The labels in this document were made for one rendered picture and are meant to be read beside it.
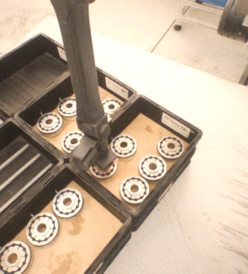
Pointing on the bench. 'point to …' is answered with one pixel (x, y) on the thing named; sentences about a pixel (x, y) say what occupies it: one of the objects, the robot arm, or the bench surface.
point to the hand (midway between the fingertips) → (101, 163)
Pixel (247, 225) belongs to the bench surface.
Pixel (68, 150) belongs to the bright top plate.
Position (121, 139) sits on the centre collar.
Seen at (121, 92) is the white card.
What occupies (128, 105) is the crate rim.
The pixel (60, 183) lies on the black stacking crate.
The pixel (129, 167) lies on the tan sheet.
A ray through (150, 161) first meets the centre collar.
